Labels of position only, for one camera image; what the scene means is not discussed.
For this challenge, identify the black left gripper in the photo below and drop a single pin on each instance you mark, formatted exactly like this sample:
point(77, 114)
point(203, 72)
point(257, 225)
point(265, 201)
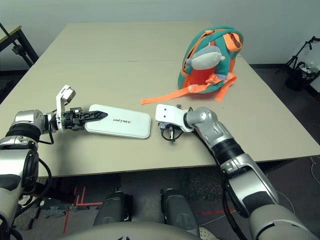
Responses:
point(72, 119)

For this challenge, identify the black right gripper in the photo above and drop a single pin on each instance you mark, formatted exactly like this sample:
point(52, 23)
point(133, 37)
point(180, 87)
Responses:
point(171, 130)

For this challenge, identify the white Unitree pencil case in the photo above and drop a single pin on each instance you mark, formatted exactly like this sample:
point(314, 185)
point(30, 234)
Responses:
point(125, 125)

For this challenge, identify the teal and orange backpack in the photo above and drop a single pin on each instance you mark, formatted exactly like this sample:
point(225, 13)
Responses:
point(202, 80)

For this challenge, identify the grey plush shark pendant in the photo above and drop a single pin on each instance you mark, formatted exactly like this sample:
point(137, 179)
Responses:
point(207, 60)

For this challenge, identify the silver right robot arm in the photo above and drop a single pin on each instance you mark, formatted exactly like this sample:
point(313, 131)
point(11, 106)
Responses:
point(212, 125)

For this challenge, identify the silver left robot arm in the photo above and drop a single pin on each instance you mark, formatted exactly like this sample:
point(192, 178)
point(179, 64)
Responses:
point(25, 117)

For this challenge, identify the grey robot right leg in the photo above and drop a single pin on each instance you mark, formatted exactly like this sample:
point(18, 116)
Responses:
point(178, 210)

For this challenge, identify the grey robot leg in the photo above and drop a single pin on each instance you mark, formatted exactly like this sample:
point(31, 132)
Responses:
point(112, 210)
point(178, 210)

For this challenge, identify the grey robot left leg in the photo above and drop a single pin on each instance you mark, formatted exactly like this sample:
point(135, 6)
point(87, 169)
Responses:
point(112, 210)

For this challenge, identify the black stand pole with clamp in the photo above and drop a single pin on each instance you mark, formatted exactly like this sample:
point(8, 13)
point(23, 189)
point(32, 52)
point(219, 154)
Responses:
point(13, 43)

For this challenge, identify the white sneaker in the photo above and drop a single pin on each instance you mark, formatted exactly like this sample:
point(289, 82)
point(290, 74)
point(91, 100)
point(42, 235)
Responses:
point(25, 200)

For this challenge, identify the grey robot torso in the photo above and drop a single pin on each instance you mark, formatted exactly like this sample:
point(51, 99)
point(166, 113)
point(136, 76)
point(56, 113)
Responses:
point(130, 232)

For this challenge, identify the black bag with white contents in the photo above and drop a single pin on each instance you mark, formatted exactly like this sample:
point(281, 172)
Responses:
point(298, 77)

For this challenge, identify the black tripod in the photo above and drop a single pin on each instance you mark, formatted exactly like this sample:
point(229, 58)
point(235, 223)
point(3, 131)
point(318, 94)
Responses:
point(297, 56)

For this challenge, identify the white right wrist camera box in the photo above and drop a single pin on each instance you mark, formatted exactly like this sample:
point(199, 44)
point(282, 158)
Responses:
point(170, 113)

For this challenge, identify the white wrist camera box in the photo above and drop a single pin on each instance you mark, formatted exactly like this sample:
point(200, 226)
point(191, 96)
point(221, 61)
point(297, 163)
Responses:
point(170, 113)
point(66, 93)

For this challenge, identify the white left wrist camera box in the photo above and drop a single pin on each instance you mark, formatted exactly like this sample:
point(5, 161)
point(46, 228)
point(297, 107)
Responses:
point(66, 93)

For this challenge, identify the beige side table black frame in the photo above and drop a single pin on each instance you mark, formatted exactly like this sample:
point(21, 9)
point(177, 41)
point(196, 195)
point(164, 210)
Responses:
point(7, 31)

